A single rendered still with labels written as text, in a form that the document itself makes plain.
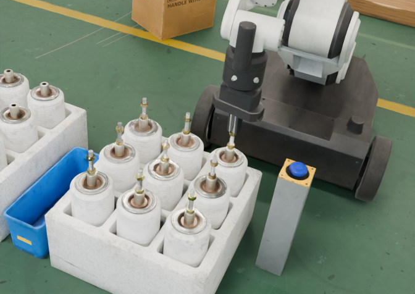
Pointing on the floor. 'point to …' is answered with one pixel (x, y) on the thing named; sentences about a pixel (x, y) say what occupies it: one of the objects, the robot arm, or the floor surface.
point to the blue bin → (43, 203)
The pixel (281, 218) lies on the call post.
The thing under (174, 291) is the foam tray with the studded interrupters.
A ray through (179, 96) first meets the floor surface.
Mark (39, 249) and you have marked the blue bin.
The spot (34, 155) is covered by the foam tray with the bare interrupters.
